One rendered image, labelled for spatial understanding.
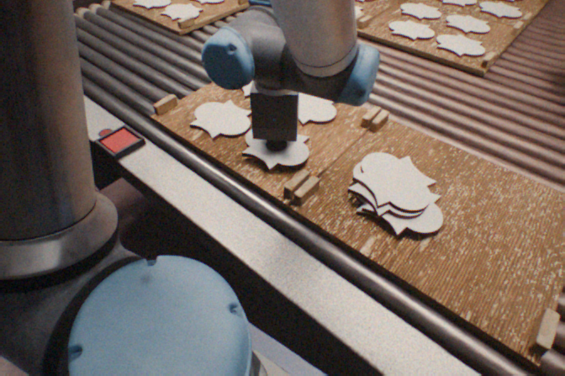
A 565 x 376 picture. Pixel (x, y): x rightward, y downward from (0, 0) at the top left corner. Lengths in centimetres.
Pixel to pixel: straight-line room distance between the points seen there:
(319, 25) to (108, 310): 28
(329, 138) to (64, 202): 59
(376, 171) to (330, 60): 33
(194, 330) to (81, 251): 11
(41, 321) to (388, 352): 42
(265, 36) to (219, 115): 40
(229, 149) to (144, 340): 54
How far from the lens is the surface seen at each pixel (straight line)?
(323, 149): 77
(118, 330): 29
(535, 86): 122
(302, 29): 35
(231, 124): 82
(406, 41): 124
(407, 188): 66
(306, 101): 89
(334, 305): 59
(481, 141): 92
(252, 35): 49
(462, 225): 70
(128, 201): 205
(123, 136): 88
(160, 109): 89
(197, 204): 71
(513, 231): 73
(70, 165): 30
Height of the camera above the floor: 144
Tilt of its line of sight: 44 degrees down
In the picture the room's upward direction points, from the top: straight up
